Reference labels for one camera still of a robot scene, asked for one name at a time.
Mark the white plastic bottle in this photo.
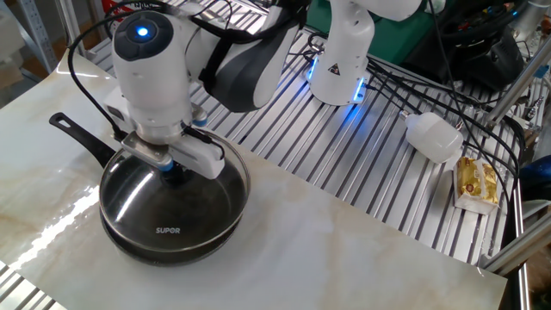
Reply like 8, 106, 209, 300
399, 109, 465, 164

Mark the dark blue shiny object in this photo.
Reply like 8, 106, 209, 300
518, 154, 551, 202

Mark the green mat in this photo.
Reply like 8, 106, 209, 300
306, 0, 436, 65

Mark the grey metal cylinder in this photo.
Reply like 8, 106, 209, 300
511, 0, 551, 40

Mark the thick black cable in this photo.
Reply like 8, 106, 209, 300
464, 114, 525, 203

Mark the white marble pattern mat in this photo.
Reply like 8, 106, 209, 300
0, 48, 509, 310

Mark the glass lid with black knob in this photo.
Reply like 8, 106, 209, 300
97, 131, 251, 253

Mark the yellow snack packet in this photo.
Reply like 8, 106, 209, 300
451, 155, 501, 215

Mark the grey perforated shelf upright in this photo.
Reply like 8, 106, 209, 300
15, 0, 59, 74

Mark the red and white sign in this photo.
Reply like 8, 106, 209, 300
101, 0, 143, 18

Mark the black frying pan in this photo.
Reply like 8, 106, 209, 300
48, 111, 250, 267

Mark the aluminium profile post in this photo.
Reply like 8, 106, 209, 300
480, 213, 551, 276
484, 42, 551, 130
55, 0, 90, 57

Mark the black camera cable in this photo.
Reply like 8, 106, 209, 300
66, 0, 173, 142

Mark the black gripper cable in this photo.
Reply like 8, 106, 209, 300
183, 124, 226, 160

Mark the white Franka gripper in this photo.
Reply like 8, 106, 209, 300
102, 85, 226, 181

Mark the black racing wheel controller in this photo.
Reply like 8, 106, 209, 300
402, 0, 529, 92

